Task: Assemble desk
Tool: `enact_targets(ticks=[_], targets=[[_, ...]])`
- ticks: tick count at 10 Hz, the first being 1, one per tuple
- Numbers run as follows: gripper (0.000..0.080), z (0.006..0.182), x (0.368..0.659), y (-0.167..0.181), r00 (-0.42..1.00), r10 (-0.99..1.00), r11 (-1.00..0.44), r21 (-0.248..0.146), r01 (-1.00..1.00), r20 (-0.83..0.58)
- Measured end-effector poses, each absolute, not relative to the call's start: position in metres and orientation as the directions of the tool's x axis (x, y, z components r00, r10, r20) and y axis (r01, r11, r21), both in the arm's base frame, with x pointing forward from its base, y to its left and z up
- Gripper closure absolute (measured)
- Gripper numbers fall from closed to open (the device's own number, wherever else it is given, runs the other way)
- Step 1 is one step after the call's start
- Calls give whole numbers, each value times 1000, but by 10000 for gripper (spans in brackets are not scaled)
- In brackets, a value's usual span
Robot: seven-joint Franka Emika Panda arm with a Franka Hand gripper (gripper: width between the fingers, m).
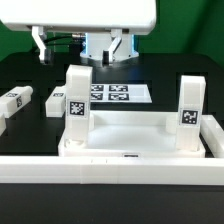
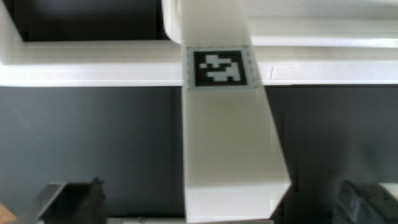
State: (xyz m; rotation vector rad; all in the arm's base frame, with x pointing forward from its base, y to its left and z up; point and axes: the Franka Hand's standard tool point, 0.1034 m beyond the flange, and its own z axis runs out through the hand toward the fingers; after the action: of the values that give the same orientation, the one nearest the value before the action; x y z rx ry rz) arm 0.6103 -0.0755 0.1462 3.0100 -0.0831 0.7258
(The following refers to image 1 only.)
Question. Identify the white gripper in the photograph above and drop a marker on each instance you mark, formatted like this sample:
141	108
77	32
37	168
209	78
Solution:
134	16

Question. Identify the white obstacle rail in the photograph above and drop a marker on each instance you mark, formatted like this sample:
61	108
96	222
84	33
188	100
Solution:
213	135
98	170

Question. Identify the white desk top tray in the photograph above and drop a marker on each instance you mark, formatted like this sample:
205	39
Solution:
130	134

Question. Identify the white front obstacle rail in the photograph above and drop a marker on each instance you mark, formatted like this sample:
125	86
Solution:
98	170

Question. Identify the white marker base plate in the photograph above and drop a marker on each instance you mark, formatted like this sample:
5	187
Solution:
124	93

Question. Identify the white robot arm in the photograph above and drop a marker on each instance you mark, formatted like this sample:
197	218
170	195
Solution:
97	42

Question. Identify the white right obstacle rail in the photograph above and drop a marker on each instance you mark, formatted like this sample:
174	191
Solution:
213	135

